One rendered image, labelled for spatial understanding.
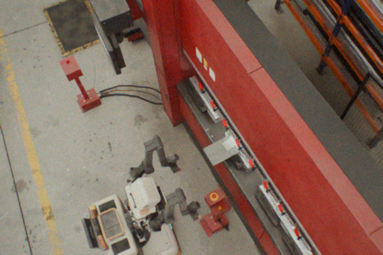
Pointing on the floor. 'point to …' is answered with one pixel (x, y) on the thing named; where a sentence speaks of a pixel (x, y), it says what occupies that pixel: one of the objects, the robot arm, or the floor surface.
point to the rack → (334, 26)
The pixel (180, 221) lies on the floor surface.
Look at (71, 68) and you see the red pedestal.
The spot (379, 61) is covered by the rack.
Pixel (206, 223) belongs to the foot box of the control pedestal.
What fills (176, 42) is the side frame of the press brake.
